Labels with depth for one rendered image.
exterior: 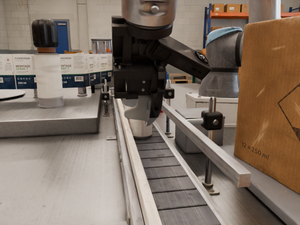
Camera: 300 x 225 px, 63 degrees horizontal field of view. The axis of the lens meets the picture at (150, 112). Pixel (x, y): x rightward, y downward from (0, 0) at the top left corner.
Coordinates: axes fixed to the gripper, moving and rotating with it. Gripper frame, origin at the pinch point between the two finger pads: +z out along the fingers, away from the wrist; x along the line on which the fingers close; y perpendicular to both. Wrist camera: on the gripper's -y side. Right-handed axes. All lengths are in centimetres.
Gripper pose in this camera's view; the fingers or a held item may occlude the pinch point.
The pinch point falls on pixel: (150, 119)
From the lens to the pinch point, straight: 48.6
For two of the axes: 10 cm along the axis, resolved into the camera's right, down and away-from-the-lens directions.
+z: -0.8, 7.3, 6.8
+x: 1.5, 6.8, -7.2
